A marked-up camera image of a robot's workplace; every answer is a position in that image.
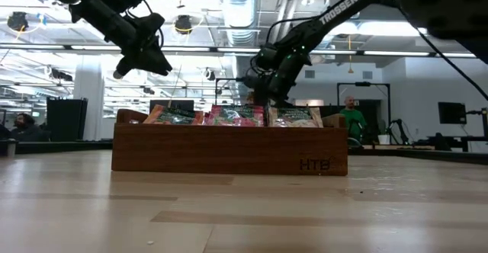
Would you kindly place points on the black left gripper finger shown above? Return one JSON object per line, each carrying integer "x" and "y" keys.
{"x": 152, "y": 69}
{"x": 158, "y": 60}

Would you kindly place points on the beige tea packet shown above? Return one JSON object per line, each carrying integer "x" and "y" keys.
{"x": 295, "y": 119}

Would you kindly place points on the red strawberry tea packet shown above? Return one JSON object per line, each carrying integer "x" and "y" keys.
{"x": 238, "y": 117}
{"x": 208, "y": 120}

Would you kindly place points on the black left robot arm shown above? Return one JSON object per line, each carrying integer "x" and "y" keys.
{"x": 99, "y": 16}

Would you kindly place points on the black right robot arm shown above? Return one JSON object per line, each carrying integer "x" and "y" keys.
{"x": 339, "y": 9}

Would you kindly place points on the wooden compartment tea box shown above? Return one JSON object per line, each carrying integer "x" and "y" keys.
{"x": 228, "y": 150}

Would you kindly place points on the person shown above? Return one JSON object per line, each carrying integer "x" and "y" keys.
{"x": 26, "y": 129}
{"x": 249, "y": 97}
{"x": 352, "y": 121}

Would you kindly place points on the ceiling light strip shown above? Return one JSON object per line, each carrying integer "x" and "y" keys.
{"x": 190, "y": 49}
{"x": 396, "y": 53}

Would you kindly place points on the black computer monitor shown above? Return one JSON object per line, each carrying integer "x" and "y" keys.
{"x": 171, "y": 103}

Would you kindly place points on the white square column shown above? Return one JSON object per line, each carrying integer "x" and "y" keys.
{"x": 93, "y": 108}

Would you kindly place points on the yellow hanging pendant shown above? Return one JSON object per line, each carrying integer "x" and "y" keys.
{"x": 350, "y": 70}

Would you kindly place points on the black cabinet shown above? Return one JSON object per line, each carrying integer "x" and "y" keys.
{"x": 66, "y": 119}

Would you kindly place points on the small white pot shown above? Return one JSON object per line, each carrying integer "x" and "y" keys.
{"x": 384, "y": 139}

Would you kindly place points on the grey cup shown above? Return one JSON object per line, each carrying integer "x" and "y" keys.
{"x": 10, "y": 148}

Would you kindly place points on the black desk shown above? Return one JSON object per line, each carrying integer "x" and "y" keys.
{"x": 469, "y": 138}

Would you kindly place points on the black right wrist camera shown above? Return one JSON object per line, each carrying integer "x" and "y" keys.
{"x": 265, "y": 58}

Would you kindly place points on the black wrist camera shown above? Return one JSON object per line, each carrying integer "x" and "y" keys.
{"x": 265, "y": 58}
{"x": 148, "y": 28}

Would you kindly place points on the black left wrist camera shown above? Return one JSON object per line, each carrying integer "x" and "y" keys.
{"x": 148, "y": 28}

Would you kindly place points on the black hanging ceiling camera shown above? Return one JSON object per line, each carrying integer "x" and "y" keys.
{"x": 17, "y": 21}
{"x": 183, "y": 23}

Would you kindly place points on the silver ceiling duct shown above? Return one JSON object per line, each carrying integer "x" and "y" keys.
{"x": 240, "y": 13}

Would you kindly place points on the black wall monitor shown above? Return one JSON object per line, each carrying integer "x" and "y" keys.
{"x": 451, "y": 113}

